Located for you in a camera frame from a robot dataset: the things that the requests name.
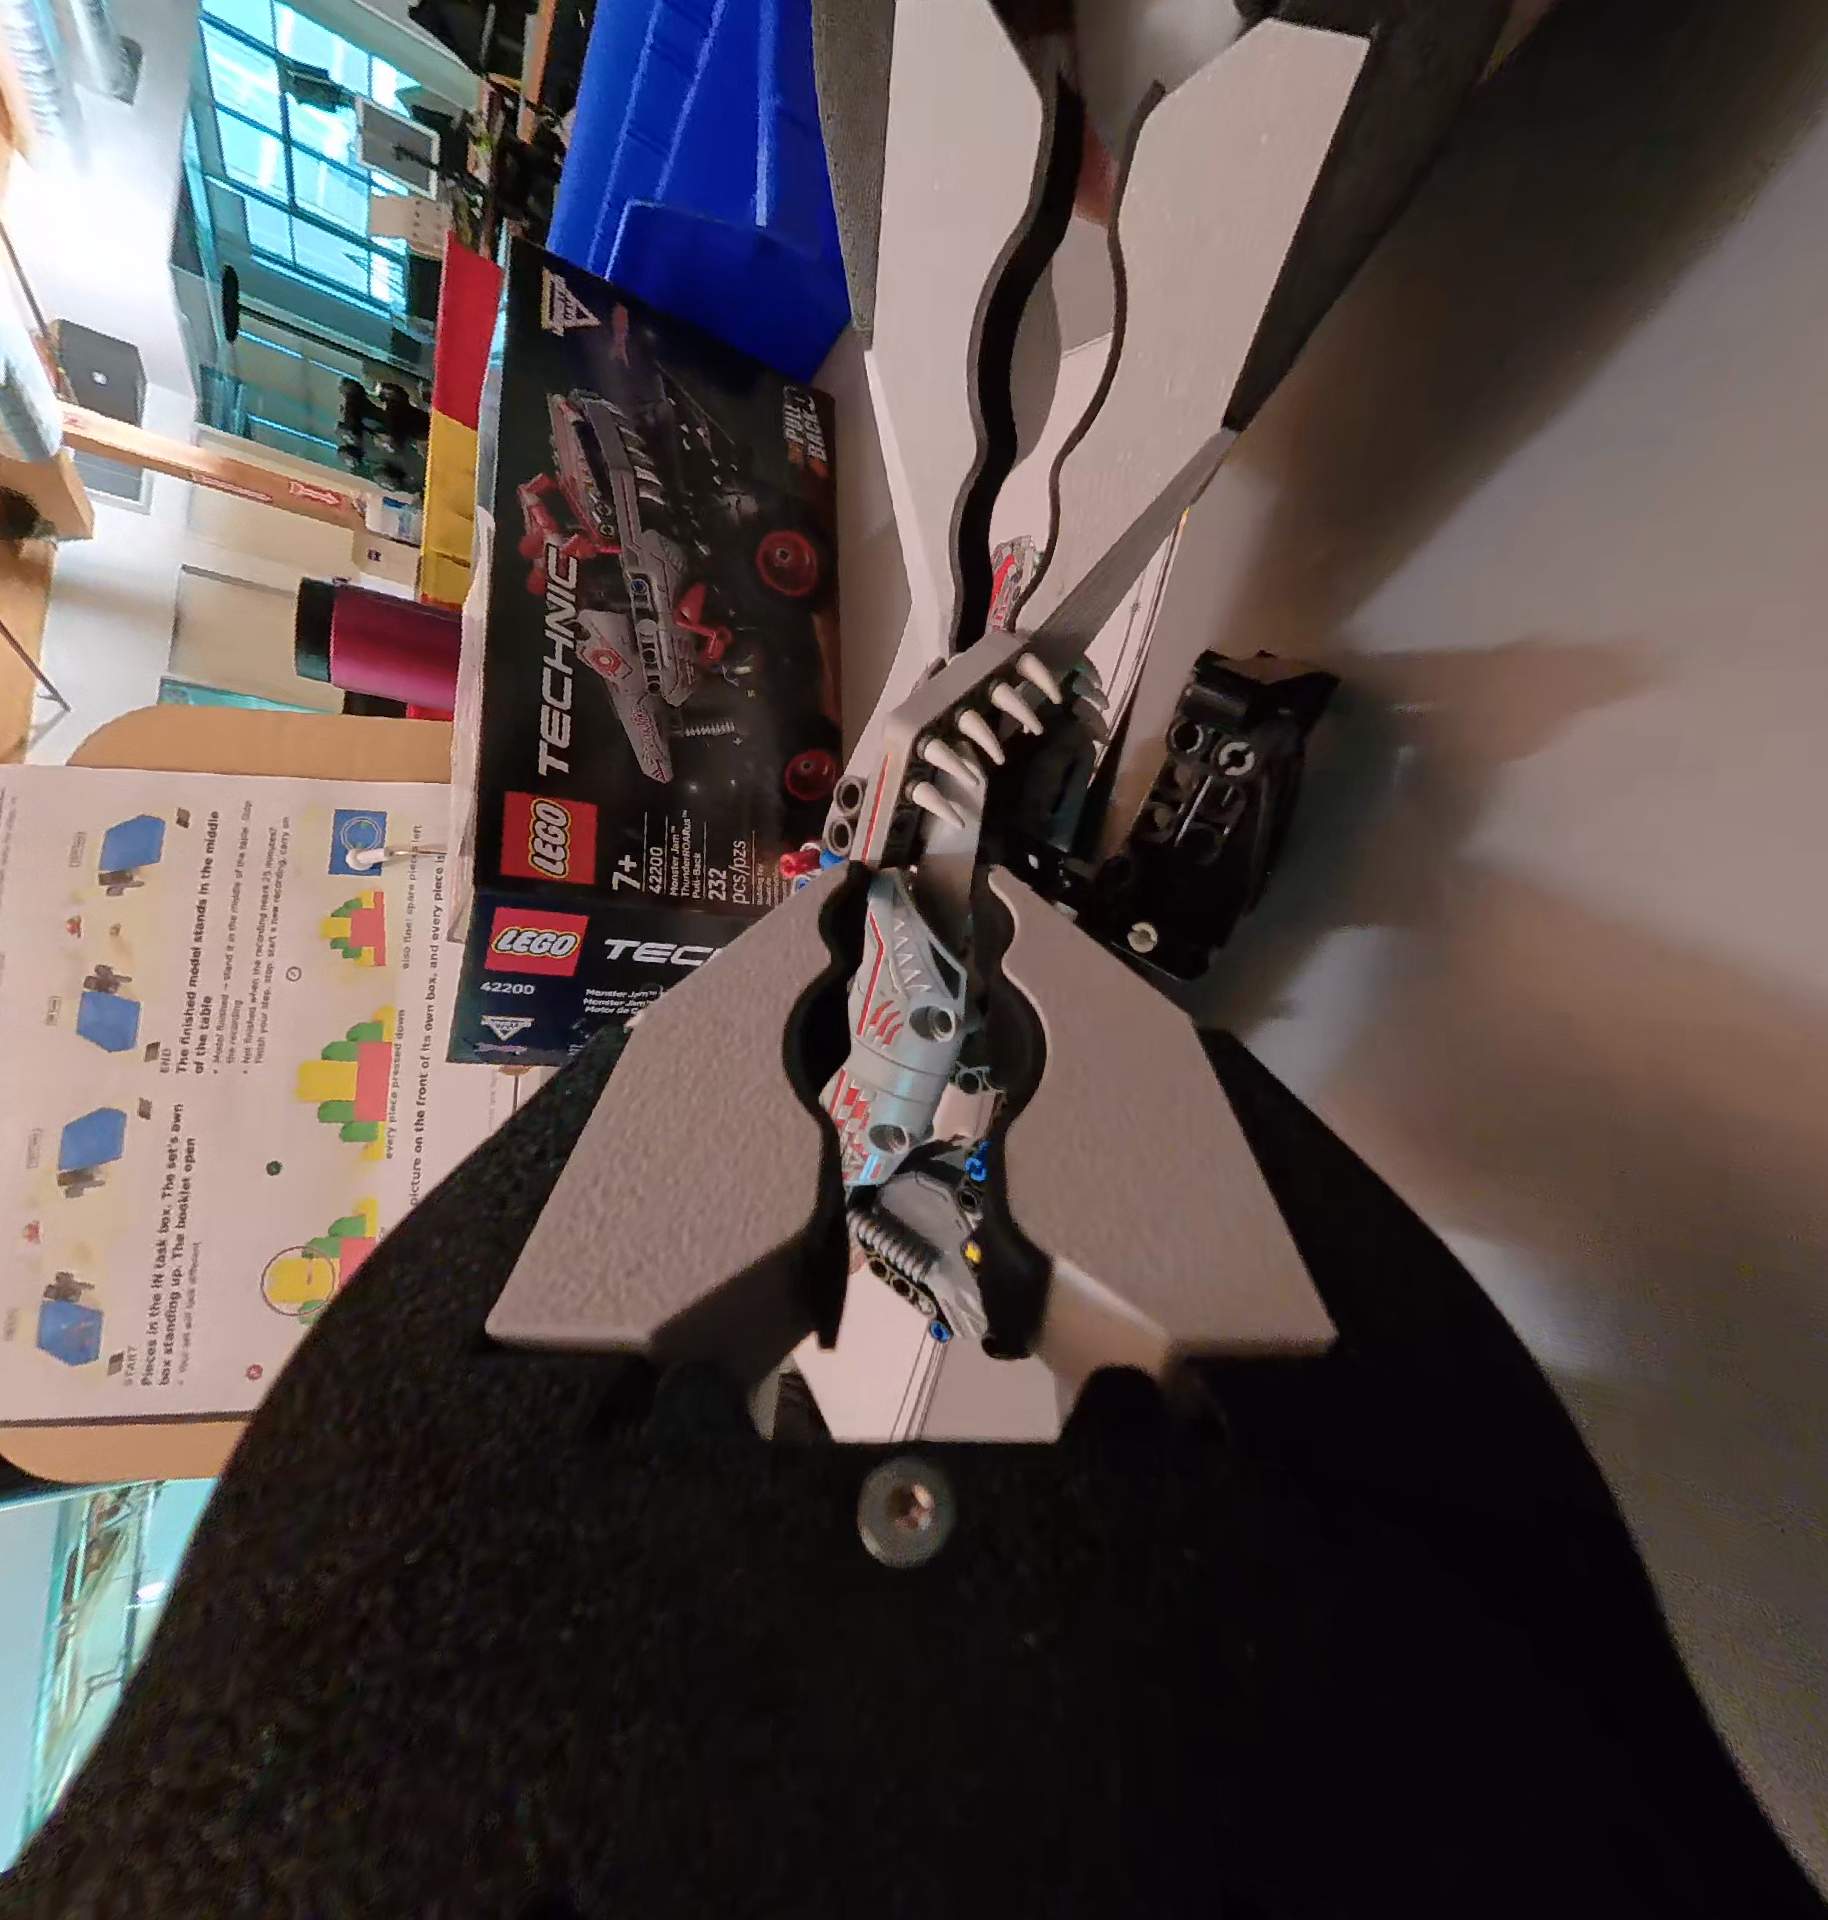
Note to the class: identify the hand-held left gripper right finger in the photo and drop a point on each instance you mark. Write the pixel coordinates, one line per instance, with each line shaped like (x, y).
(1154, 1185)

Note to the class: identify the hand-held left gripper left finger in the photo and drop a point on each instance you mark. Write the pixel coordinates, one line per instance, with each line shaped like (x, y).
(658, 1171)

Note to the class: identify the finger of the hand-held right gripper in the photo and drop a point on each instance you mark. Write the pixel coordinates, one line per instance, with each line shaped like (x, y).
(929, 301)
(1214, 226)

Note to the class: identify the grey red toy brick model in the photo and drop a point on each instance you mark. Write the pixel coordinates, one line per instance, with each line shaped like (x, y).
(907, 1035)

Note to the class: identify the black toy brick chassis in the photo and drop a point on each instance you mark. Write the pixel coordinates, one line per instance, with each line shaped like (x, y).
(1228, 780)

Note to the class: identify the blue plastic bin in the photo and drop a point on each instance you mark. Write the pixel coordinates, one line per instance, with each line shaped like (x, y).
(703, 151)

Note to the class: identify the white building instruction booklet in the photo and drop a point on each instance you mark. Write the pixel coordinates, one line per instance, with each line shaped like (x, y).
(974, 1387)

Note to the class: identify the black toy set box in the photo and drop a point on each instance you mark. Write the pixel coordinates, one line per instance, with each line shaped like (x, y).
(658, 600)

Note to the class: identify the red yellow box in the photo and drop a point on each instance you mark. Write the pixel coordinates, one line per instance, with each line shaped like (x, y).
(457, 375)

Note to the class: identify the printed instruction sheet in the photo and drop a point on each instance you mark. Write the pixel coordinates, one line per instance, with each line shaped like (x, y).
(179, 1051)

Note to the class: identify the maroon black tumbler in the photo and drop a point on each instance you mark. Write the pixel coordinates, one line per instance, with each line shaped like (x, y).
(389, 652)

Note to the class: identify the black cube device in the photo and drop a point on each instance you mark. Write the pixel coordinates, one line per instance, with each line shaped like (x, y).
(101, 375)

